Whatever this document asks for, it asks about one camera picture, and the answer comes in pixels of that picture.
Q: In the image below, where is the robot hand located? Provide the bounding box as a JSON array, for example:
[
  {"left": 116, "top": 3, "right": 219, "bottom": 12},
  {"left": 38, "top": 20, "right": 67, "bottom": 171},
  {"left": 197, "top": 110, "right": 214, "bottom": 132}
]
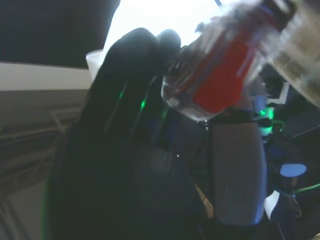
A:
[{"left": 46, "top": 26, "right": 268, "bottom": 240}]

